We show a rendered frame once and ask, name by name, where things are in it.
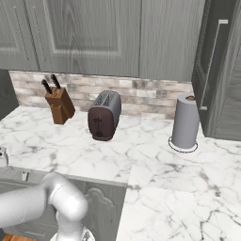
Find long pale bar handle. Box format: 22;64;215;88
200;19;230;111

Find wire paper towel holder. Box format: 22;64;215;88
168;136;200;154

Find brown wooden knife block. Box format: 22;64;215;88
44;87;76;125

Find dark brown toaster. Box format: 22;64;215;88
87;89;122;142

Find small pale drawer handle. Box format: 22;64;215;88
21;170;30;183

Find grey base cupboard door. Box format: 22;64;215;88
82;184;128;241

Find grey paper towel roll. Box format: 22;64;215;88
171;92;201;150

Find black handled knife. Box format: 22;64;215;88
50;73;62;90
40;78;54;96

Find thin grey cupboard door handle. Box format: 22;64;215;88
32;5;48;62
11;5;30;61

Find wide grey wall cupboard door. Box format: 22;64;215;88
24;0;143;78

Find plain grey wall cupboard door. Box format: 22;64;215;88
138;0;207;83

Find grey drawer front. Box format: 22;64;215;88
0;169;128;193

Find tall dark grey cupboard door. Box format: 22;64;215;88
190;0;241;141

